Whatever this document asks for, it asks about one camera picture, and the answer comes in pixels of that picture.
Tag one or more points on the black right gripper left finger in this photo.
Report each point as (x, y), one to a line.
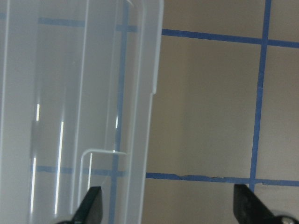
(90, 210)

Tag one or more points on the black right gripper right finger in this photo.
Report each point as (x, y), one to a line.
(248, 209)

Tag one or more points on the clear plastic box lid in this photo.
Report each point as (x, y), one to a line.
(77, 78)

